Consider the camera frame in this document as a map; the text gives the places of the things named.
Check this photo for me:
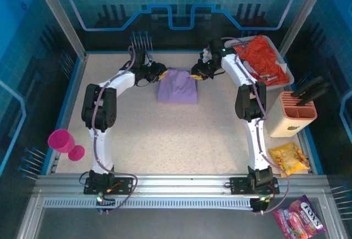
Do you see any purple t-shirt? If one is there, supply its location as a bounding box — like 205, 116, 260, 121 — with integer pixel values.
157, 67, 199, 104

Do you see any orange t-shirt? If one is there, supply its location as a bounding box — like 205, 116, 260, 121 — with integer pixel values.
233, 35, 291, 83

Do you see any white plastic basket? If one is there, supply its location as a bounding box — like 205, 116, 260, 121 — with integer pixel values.
225, 35, 295, 91

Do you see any beige knife block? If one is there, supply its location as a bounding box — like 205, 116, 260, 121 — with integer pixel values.
266, 91, 318, 138

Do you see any pink goblet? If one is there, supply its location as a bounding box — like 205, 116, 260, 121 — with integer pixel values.
47, 129, 86, 162

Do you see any yellow snack bag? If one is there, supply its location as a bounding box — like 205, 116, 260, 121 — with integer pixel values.
268, 142, 311, 178

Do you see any purple Fox's candy bag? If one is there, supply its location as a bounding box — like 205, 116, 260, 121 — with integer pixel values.
272, 194, 327, 239

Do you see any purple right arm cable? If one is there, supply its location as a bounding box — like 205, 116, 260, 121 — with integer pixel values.
221, 37, 291, 215

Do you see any black handled knife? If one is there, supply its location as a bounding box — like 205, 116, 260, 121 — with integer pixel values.
302, 88, 330, 105
298, 82, 331, 102
291, 76, 325, 97

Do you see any aluminium frame post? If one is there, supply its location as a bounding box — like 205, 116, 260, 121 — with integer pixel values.
277, 0, 331, 60
30, 0, 86, 58

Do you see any aluminium base frame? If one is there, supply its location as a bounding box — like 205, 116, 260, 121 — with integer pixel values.
16, 173, 351, 239

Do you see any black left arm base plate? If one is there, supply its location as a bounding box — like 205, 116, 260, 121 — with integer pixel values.
84, 176, 134, 196

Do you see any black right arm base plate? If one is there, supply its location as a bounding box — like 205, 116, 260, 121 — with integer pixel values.
229, 176, 280, 196

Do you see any grey slotted cable duct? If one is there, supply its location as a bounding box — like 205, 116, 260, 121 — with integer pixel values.
43, 197, 254, 210

